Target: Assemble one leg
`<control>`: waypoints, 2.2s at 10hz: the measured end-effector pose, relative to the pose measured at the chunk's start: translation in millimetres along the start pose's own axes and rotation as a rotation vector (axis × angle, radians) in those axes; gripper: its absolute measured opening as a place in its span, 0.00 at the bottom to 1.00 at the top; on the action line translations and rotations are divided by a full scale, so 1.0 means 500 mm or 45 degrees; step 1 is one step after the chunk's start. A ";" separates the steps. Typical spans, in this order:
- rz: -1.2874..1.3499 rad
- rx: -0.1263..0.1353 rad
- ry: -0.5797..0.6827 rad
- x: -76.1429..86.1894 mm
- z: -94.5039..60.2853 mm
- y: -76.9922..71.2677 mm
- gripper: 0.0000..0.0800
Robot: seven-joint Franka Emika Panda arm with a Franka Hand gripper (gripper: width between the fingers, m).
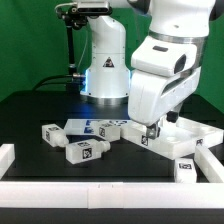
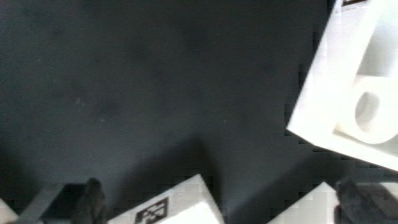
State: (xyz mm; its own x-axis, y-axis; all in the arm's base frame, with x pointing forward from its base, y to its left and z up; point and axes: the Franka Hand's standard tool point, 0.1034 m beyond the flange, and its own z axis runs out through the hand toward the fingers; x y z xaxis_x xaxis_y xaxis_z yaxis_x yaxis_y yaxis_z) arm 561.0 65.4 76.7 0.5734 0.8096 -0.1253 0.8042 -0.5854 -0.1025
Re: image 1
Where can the white right fence rail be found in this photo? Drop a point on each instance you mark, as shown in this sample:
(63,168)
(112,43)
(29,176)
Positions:
(210,166)

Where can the white tag sheet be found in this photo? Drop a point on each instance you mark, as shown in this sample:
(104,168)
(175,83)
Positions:
(84,126)

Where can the white square tabletop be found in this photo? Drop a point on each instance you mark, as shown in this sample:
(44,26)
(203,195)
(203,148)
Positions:
(176,139)

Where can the grey camera on stand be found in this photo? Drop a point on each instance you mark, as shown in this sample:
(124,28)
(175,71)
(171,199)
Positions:
(94,7)

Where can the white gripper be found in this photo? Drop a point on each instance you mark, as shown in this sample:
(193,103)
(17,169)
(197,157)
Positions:
(163,77)

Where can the black camera stand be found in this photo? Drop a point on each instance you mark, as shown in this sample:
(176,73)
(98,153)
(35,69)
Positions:
(73,21)

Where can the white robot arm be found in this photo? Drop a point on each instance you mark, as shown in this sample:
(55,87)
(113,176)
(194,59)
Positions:
(175,21)

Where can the white fence rail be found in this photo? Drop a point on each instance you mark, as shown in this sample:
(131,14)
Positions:
(110,195)
(7,157)
(210,166)

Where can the white front fence rail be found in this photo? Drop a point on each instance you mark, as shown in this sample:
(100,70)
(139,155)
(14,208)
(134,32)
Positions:
(110,195)

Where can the white left fence rail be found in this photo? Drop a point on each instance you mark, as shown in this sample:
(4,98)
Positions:
(7,157)

